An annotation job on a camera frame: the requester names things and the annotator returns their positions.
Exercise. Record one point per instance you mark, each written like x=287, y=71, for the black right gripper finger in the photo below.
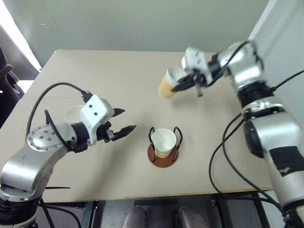
x=185, y=79
x=184, y=86

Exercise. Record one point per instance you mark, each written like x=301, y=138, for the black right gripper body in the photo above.
x=199, y=78

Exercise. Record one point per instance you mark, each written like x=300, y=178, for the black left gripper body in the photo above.
x=105, y=133

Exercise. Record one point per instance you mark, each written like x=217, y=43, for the paper cup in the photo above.
x=166, y=88
x=72, y=114
x=164, y=140

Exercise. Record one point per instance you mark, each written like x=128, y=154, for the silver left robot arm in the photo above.
x=35, y=161

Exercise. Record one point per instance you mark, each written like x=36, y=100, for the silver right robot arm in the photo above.
x=273, y=128

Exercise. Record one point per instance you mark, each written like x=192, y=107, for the dark rounded shape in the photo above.
x=134, y=218

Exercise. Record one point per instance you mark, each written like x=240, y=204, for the black office chair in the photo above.
x=7, y=78

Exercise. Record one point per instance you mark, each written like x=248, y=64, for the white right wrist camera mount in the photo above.
x=194, y=57

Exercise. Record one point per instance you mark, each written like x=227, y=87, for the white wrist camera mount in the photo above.
x=194, y=57
x=95, y=111

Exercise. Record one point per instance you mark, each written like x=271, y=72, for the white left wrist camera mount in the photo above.
x=95, y=111

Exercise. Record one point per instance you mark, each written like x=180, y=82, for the black metal table frame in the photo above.
x=89, y=213

